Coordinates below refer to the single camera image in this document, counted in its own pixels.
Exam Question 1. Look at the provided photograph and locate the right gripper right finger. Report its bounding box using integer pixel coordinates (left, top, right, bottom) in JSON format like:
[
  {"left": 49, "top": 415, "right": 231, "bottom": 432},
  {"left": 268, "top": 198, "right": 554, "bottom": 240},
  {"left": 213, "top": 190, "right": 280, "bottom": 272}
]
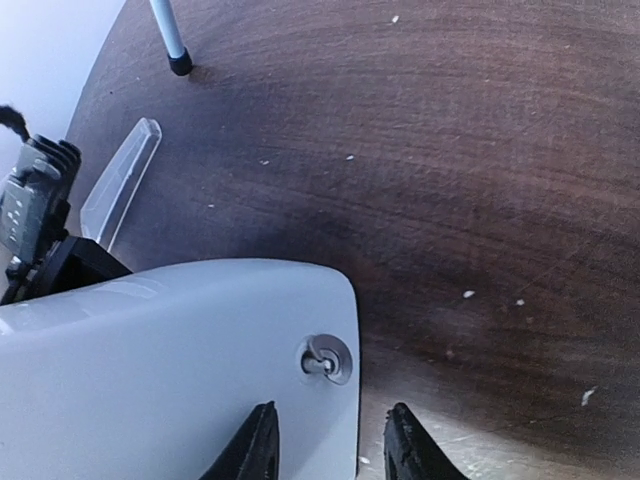
[{"left": 383, "top": 402, "right": 468, "bottom": 480}]

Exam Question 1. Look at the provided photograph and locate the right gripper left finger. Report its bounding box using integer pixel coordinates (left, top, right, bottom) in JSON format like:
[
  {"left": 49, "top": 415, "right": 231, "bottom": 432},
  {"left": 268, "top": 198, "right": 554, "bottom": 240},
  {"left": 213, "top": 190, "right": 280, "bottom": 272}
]
[{"left": 200, "top": 401, "right": 280, "bottom": 480}]

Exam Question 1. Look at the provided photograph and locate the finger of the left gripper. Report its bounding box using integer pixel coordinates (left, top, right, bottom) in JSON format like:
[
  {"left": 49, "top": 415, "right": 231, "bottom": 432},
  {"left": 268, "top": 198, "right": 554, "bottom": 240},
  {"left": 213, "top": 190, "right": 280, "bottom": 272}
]
[{"left": 47, "top": 236, "right": 132, "bottom": 294}]

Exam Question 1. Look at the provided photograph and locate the clear metronome front cover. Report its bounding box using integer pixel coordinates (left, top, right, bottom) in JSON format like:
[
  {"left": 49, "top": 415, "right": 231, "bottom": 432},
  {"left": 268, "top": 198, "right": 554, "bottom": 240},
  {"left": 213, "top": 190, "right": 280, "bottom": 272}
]
[{"left": 80, "top": 118, "right": 162, "bottom": 251}]

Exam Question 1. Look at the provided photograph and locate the grey metronome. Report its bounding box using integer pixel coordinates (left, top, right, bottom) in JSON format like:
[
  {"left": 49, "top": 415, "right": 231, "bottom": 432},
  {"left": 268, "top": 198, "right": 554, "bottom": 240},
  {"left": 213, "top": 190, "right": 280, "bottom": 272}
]
[{"left": 1, "top": 259, "right": 360, "bottom": 479}]

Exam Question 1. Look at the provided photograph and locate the white perforated music stand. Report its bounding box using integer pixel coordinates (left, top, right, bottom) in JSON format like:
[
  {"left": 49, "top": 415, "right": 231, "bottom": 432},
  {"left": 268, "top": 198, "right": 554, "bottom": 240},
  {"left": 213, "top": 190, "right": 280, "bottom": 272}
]
[{"left": 149, "top": 0, "right": 193, "bottom": 76}]

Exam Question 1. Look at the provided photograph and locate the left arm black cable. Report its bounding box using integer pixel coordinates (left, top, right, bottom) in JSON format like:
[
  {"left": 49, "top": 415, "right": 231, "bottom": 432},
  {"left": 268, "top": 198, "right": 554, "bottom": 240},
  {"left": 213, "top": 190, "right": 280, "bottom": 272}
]
[{"left": 0, "top": 104, "right": 31, "bottom": 144}]

